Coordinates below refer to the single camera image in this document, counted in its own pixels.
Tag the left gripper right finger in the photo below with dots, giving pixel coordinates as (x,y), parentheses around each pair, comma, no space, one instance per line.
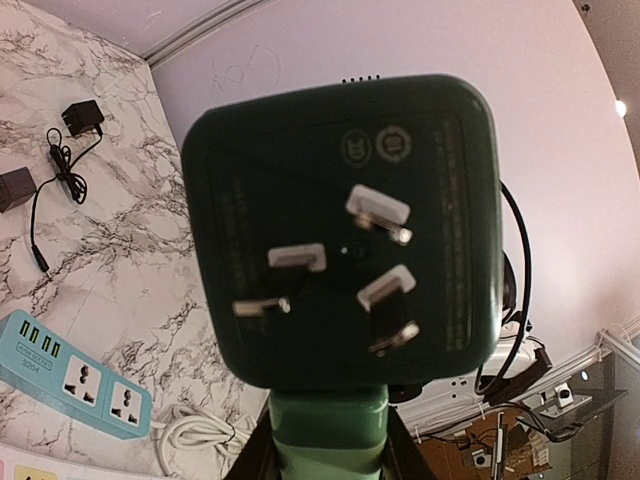
(401,458)

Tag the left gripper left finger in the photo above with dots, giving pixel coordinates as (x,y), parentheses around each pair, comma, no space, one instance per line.
(256,460)

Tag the light green plug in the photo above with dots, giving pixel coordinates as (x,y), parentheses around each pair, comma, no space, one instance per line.
(330,434)

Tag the dark green cube plug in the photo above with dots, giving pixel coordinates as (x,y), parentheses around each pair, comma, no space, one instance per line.
(349,235)

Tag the teal power strip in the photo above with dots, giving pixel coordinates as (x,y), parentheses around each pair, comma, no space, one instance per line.
(47,368)

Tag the white multicolour power strip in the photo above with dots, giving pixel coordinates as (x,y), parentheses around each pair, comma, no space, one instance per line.
(19,464)

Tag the dark grey usb charger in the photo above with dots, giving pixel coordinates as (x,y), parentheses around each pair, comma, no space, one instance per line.
(16,188)

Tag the black power adapter with cable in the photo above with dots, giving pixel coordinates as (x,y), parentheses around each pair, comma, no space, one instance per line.
(79,118)

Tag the right aluminium frame post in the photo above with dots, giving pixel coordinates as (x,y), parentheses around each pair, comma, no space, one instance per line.
(198,29)

